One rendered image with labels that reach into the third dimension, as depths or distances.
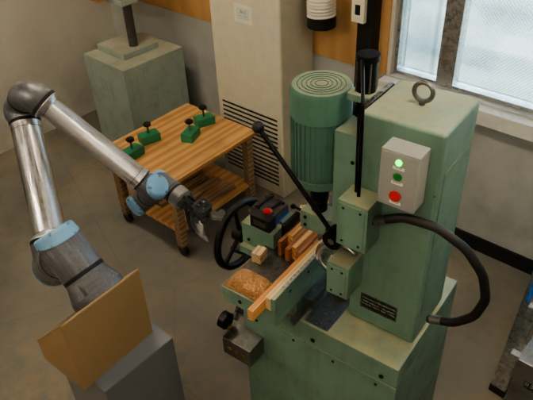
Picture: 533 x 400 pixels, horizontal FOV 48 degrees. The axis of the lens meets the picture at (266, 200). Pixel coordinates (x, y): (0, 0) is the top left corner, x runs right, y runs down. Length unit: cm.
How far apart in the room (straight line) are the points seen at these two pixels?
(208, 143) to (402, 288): 183
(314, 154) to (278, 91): 170
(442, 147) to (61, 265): 125
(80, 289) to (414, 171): 115
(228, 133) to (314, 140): 176
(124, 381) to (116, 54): 240
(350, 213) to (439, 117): 33
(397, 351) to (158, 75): 269
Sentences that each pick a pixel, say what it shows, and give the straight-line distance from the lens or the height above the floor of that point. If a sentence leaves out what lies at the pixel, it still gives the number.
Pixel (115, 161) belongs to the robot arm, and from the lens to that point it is 226.
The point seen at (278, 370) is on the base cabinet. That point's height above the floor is 48.
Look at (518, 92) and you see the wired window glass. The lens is 304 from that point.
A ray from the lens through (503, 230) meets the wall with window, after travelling 334.
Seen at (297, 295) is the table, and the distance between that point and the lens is 188.
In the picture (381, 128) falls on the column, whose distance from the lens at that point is 148.
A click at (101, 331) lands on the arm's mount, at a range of 207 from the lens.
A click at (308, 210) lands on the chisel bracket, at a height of 107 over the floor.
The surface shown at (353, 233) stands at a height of 121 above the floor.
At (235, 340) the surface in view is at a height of 62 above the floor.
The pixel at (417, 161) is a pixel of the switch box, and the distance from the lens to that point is 140.
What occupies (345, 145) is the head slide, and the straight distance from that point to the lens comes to 161.
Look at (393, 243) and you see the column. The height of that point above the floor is 115.
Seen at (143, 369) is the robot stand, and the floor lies 51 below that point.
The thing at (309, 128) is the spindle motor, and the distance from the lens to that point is 163.
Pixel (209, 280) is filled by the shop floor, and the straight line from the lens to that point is 321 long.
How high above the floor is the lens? 223
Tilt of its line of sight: 37 degrees down
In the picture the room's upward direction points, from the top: 3 degrees counter-clockwise
